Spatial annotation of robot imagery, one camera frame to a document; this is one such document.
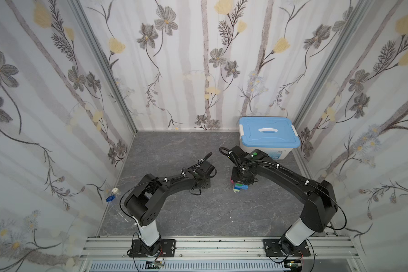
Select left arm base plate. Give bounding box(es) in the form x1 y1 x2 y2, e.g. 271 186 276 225
127 239 176 258

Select clear bottle blue cap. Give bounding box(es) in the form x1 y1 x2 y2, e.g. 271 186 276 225
105 195 117 203

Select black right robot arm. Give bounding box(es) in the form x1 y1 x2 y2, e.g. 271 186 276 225
219 146 341 256

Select clear bottle white cap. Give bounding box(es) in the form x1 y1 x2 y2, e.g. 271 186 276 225
112 188 121 197

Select white perforated cable tray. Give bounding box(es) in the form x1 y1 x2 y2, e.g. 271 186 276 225
86 260 290 272

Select light blue long lego brick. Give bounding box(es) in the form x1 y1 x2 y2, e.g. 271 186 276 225
233 183 248 190

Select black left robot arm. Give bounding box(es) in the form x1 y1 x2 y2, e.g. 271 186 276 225
119 153 217 258

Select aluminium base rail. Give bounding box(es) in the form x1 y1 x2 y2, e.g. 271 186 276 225
79 236 359 260

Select blue lid storage box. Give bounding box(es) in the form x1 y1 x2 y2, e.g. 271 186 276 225
239 117 301 160

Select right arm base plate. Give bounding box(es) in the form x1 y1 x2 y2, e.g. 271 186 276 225
262 239 311 258

